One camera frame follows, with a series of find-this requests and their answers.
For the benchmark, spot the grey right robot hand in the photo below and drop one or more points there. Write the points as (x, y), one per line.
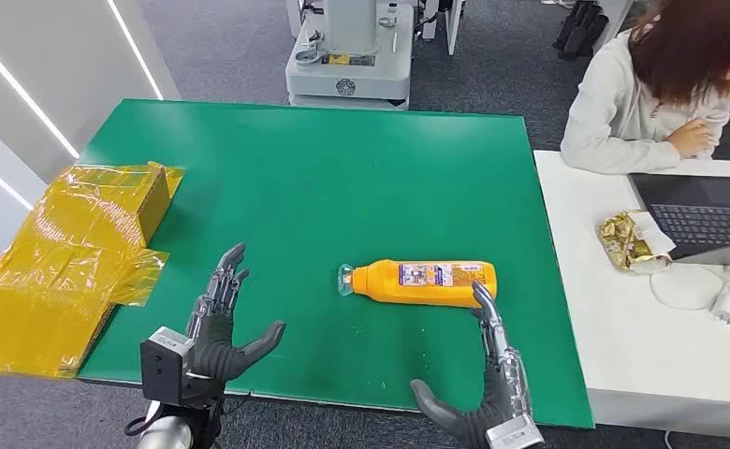
(495, 396)

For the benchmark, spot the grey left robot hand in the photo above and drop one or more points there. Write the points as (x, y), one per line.
(213, 347)

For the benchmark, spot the orange plastic bottle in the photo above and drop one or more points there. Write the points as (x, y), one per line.
(402, 288)

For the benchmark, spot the yellow taped cardboard box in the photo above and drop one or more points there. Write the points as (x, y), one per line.
(61, 260)

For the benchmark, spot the gold foil snack wrapper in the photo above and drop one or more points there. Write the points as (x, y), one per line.
(625, 241)

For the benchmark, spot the white charger plug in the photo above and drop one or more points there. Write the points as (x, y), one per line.
(728, 308)

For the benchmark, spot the dark grey laptop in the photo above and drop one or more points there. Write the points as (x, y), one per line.
(700, 217)

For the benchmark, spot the grey wheeled machine base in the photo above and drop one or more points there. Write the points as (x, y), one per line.
(352, 74)

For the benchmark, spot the person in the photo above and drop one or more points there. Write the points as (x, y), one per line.
(625, 105)

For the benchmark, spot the person's hand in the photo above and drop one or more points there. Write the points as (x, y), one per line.
(690, 137)

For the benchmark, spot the white furniture panel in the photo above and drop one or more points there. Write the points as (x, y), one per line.
(453, 21)

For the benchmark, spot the white desk leg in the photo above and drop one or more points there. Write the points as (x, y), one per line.
(610, 18)

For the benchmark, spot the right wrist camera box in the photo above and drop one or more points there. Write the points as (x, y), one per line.
(517, 435)

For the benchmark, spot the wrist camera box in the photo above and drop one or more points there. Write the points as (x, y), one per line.
(161, 365)
(517, 435)

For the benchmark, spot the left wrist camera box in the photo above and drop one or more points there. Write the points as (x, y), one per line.
(161, 365)

